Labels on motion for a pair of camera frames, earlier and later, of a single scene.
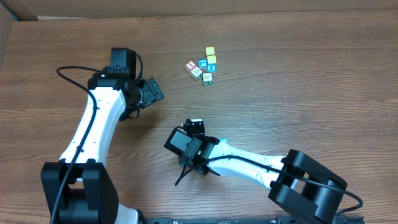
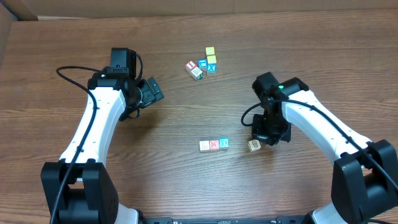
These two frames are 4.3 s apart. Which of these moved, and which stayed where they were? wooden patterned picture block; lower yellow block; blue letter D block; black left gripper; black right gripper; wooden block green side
Moved: black right gripper; wooden block green side
Stayed: lower yellow block; blue letter D block; black left gripper; wooden patterned picture block
